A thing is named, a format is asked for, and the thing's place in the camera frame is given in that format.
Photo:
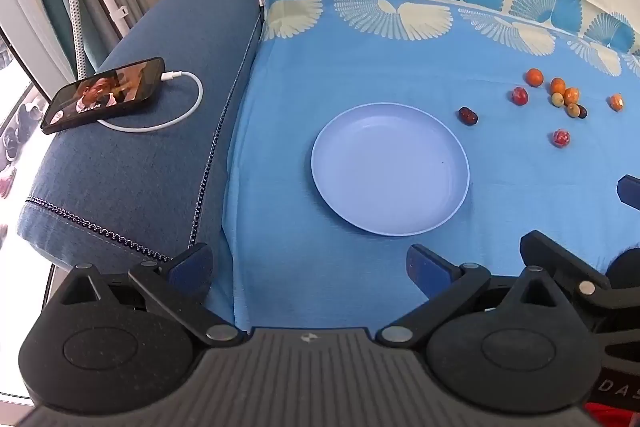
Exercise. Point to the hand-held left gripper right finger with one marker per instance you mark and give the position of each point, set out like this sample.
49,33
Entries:
425,269

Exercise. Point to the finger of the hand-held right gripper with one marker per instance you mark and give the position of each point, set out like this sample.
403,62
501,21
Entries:
630,191
550,254

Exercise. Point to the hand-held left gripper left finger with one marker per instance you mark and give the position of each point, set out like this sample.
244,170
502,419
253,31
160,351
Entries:
190,267

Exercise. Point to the plastic-wrapped red fruit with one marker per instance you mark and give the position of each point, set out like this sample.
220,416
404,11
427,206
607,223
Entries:
560,138
519,95

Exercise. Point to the plastic-wrapped orange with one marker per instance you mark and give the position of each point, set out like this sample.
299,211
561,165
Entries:
572,95
616,102

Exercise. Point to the dark red jujube date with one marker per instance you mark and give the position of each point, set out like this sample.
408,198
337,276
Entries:
468,116
583,112

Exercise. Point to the small yellow-green fruit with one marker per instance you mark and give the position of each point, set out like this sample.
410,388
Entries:
573,110
557,99

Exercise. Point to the light blue round plate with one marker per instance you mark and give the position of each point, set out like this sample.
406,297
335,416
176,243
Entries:
390,167

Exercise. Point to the small tangerine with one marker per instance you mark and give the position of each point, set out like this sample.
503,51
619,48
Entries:
557,85
534,77

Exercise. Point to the person's red garment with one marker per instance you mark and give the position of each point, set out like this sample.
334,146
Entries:
615,417

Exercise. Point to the blue denim bolster pillow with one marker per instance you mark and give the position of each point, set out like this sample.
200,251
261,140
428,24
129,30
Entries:
150,167

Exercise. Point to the black smartphone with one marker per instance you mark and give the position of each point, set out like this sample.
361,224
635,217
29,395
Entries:
100,94

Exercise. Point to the dark shoe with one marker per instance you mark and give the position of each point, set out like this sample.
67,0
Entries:
17,124

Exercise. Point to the blue fan-print bed sheet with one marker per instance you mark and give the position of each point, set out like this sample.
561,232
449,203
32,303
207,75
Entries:
350,57

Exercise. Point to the dotted fabric-covered pole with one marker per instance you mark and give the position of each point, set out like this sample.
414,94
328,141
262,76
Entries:
75,7

